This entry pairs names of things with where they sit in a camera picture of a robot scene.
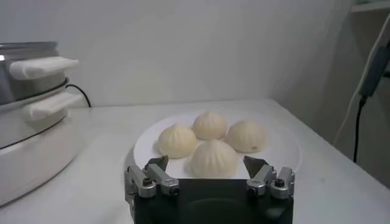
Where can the white round plate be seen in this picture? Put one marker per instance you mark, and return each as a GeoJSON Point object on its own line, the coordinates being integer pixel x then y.
{"type": "Point", "coordinates": [277, 158]}

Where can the white steamed baozi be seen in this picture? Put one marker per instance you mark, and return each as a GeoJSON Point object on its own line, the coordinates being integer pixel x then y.
{"type": "Point", "coordinates": [177, 140]}
{"type": "Point", "coordinates": [209, 124]}
{"type": "Point", "coordinates": [214, 159]}
{"type": "Point", "coordinates": [246, 136]}

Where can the white electric cooker base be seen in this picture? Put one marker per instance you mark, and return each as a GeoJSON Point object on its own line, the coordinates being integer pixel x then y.
{"type": "Point", "coordinates": [30, 158]}

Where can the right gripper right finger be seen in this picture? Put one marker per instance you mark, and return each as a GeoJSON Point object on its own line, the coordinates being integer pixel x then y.
{"type": "Point", "coordinates": [262, 179]}

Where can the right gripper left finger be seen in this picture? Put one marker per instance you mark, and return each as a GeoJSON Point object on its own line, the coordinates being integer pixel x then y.
{"type": "Point", "coordinates": [143, 182]}

